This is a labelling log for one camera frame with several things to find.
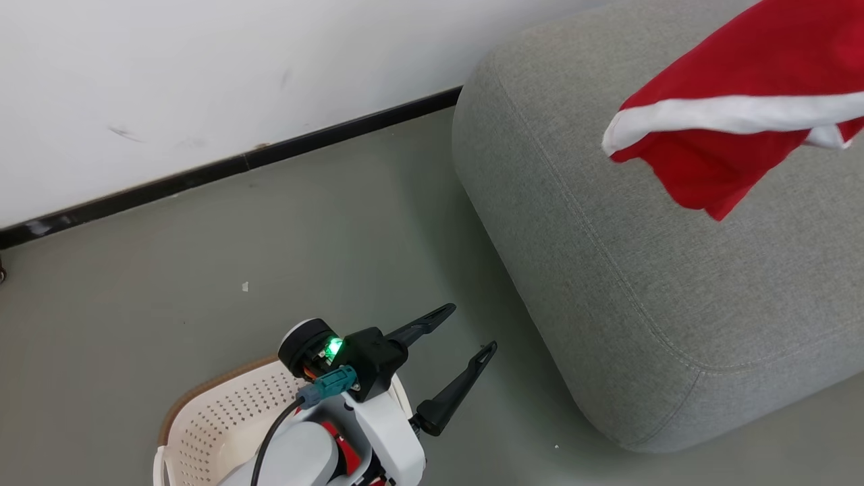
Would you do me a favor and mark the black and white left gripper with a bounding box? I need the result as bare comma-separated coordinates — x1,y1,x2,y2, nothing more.
336,303,498,486

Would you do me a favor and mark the red garment with white trim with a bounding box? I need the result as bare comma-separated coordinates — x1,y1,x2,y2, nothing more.
601,0,864,222

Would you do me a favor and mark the cream perforated laundry basket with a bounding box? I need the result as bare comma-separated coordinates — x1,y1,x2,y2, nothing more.
153,356,414,486

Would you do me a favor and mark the black baseboard strip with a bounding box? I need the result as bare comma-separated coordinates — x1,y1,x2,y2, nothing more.
0,85,464,250

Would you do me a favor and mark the teal cable connector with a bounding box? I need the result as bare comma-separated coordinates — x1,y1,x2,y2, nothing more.
296,364,359,410

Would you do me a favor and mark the thin black cable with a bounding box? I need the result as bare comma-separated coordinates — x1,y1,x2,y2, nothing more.
250,396,306,486

